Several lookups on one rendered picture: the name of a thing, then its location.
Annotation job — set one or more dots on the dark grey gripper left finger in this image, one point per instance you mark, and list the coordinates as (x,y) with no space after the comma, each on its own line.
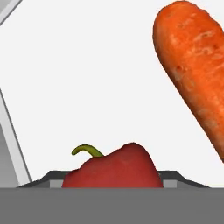
(51,178)

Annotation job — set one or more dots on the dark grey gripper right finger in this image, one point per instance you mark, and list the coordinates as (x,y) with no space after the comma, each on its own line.
(175,178)

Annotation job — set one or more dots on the red bell pepper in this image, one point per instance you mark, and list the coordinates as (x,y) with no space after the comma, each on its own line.
(116,169)

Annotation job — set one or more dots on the white freezer compartment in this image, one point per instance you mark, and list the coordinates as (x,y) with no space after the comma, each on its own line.
(87,73)

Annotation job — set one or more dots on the orange carrot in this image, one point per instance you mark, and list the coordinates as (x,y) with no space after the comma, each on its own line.
(192,64)

